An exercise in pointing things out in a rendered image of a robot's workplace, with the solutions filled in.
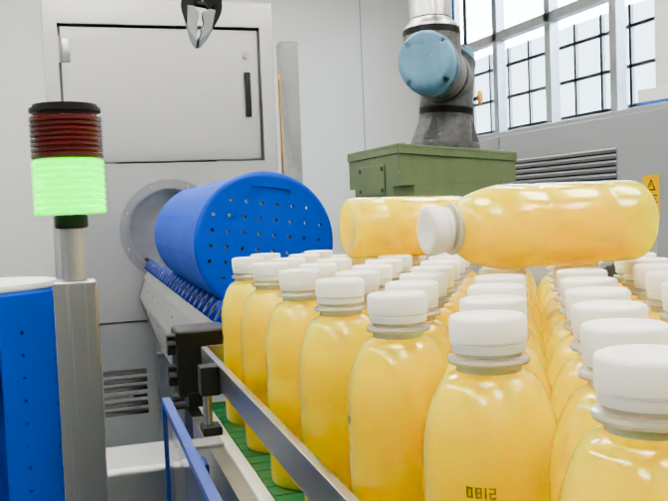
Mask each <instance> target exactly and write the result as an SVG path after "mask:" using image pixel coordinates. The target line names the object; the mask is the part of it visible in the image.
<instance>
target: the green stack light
mask: <svg viewBox="0 0 668 501"><path fill-rule="evenodd" d="M103 167H104V161H103V160H102V159H94V158H59V159H42V160H34V161H32V162H31V168H32V171H31V173H32V175H33V176H32V182H33V183H32V188H33V195H34V196H33V201H34V203H33V206H34V215H35V216H54V215H80V214H103V213H106V212H107V208H106V200H105V198H106V194H105V192H106V191H105V187H104V186H105V181H104V179H105V175H104V168H103Z"/></svg>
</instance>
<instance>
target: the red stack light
mask: <svg viewBox="0 0 668 501"><path fill-rule="evenodd" d="M28 122H29V128H30V129H29V132H30V134H29V137H30V143H31V144H30V148H31V149H30V152H31V155H30V156H31V159H32V160H33V161H34V160H42V159H59V158H94V159H102V158H103V157H104V155H103V148H102V147H103V143H102V141H103V138H102V118H101V116H100V115H97V114H92V113H81V112H51V113H39V114H33V115H31V116H29V117H28Z"/></svg>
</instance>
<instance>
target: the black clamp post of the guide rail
mask: <svg viewBox="0 0 668 501"><path fill-rule="evenodd" d="M198 383H199V393H200V395H201V396H202V397H203V416H204V422H201V423H200V429H201V432H202V434H203V436H204V437H207V436H215V435H222V434H223V428H222V426H221V425H220V423H219V422H218V421H213V404H212V396H218V395H220V394H221V388H220V368H219V366H218V365H217V364H216V363H210V364H200V365H198Z"/></svg>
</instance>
